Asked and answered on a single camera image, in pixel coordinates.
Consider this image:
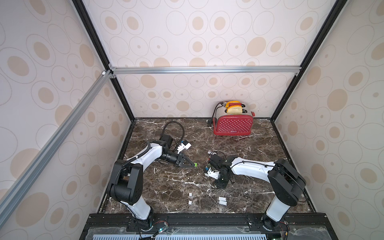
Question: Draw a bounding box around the left black frame post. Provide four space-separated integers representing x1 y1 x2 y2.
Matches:
72 0 135 122

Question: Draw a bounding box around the yellow toast front slice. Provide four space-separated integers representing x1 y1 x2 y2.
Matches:
226 105 243 114

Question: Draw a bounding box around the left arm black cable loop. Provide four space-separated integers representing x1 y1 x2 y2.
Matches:
161 120 186 151

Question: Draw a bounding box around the yellow toast back slice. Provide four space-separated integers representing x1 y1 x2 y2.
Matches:
226 101 242 108

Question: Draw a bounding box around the horizontal aluminium rail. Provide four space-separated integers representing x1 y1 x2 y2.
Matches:
105 66 302 75

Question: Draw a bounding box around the left diagonal aluminium rail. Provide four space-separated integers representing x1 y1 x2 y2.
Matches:
1 70 112 227

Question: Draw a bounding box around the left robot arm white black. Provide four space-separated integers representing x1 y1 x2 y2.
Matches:
107 135 196 224

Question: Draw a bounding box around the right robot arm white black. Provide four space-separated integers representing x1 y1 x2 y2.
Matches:
204 155 306 231

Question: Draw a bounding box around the red toaster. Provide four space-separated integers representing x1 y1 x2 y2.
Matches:
213 107 255 136

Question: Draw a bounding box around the right black frame post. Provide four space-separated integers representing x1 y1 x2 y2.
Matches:
271 0 348 123

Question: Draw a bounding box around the black toaster power cable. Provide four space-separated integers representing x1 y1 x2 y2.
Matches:
206 102 225 127

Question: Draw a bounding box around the yellow toast slice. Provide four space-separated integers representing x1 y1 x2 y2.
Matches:
226 101 242 108
226 105 243 114

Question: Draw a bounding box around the black frame post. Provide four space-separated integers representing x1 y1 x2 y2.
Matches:
72 0 135 122
271 0 348 123

